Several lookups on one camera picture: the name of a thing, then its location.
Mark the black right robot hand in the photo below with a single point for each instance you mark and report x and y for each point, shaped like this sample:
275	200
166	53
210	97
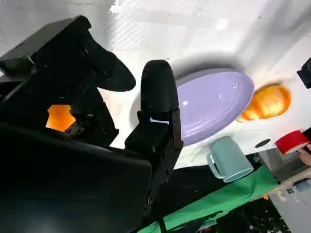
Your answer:
60	174

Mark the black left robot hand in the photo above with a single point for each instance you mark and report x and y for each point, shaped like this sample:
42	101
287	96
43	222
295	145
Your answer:
305	74

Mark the orange white toy bread roll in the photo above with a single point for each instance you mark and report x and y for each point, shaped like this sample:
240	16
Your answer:
59	119
267	104

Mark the red tape roll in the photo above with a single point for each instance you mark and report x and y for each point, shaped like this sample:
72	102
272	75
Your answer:
290	143

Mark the person's hand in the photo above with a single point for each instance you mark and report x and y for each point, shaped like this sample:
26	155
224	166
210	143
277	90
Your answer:
306	155

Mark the black table grommet hole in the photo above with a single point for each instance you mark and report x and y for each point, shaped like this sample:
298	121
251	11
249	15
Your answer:
262	143

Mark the lilac plate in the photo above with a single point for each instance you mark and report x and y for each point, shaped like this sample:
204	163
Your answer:
209	109

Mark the pale green mug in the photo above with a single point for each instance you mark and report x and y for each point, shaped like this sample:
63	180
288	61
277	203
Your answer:
228	160

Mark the grey cabinet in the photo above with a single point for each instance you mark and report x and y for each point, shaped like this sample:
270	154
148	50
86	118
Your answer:
294	208

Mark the green cloth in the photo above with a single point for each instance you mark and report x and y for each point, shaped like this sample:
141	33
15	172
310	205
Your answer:
228	196

